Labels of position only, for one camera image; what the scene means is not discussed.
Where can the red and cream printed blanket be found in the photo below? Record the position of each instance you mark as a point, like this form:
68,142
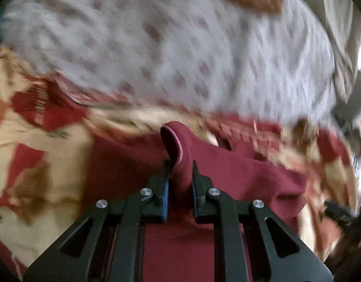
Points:
36,152

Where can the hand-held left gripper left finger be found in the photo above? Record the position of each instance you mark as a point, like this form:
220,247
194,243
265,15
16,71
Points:
165,200

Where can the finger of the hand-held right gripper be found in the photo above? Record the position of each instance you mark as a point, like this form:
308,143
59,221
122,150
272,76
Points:
339,213

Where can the white floral bedsheet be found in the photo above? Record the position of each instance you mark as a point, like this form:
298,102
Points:
168,50

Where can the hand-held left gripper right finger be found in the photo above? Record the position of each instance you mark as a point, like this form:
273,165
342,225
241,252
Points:
196,200

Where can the beige cloth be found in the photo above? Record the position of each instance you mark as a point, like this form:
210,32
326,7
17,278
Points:
340,20

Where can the maroon garment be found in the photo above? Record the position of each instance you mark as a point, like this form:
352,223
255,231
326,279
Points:
227,167

